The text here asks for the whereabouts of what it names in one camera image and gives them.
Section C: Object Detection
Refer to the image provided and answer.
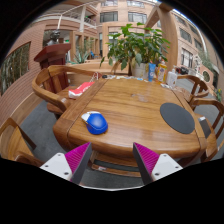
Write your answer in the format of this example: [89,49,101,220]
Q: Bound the dark bust statue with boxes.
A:
[46,30,64,47]

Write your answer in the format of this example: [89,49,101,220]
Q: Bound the spiky green agave plant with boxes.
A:
[70,46,91,65]

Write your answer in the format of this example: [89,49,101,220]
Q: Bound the green potted plant white pot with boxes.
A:
[99,22,172,79]

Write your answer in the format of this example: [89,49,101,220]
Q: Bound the black notebook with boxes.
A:
[198,115,212,139]

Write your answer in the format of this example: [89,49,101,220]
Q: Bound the blue squeeze tube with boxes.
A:
[147,62,157,83]

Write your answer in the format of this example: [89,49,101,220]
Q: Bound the red and white bag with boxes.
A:
[68,81,95,100]

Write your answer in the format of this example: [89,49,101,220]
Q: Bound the white pump bottle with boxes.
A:
[165,68,178,88]

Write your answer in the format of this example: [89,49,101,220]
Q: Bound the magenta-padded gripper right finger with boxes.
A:
[132,142,184,185]

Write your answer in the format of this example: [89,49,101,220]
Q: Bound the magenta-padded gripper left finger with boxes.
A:
[39,142,93,185]

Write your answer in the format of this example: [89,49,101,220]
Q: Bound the dark grey round mouse pad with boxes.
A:
[159,102,196,135]

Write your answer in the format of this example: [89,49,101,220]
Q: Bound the wooden armchair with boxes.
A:
[189,98,224,163]
[31,64,104,118]
[109,60,131,76]
[0,117,44,168]
[176,74,210,103]

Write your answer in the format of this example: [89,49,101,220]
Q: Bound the dark red wooden pedestal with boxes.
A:
[33,43,72,95]

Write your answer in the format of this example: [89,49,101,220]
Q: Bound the white sculpture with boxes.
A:
[194,54,204,75]

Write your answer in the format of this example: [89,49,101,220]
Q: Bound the blue and white computer mouse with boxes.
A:
[80,110,109,136]

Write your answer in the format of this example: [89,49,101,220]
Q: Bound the yellow flowering plant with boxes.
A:
[215,89,224,103]

